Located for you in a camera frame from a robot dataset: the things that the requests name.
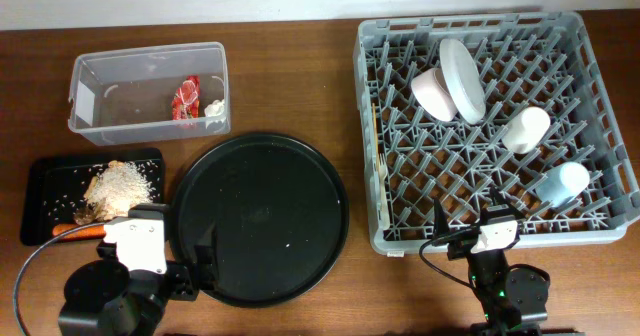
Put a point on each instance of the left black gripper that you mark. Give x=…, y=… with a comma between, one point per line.
x=207, y=266

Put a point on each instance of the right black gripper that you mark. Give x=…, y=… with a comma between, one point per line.
x=460, y=247

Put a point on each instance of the round black tray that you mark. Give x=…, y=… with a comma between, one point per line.
x=281, y=213

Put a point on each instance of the blue cup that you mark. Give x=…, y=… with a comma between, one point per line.
x=563, y=183

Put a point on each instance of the white plastic fork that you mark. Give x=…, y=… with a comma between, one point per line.
x=384, y=219

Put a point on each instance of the white paper cup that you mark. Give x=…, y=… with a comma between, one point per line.
x=526, y=130

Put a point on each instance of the rice and peanut shell scraps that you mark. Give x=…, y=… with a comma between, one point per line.
x=109, y=189

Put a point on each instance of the pink bowl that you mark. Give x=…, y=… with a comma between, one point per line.
x=430, y=91

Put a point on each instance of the grey plate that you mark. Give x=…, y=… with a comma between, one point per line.
x=462, y=80

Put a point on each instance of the wooden chopstick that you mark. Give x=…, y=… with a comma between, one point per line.
x=375, y=135

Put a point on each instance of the white tissue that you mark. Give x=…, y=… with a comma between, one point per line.
x=215, y=109

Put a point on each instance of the orange carrot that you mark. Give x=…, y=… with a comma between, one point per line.
x=77, y=232

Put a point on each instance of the red snack wrapper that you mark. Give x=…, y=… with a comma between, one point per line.
x=185, y=104

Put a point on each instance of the brown walnut lump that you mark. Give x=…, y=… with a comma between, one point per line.
x=84, y=216

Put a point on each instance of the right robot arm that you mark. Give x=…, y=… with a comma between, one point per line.
x=513, y=296

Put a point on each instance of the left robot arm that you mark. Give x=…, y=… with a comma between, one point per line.
x=126, y=291

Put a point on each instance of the grey dishwasher rack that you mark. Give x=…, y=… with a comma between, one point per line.
x=543, y=60

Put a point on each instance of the black rectangular tray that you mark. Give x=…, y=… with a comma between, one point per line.
x=35, y=228

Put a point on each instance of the clear plastic bin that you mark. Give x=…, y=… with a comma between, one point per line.
x=124, y=96

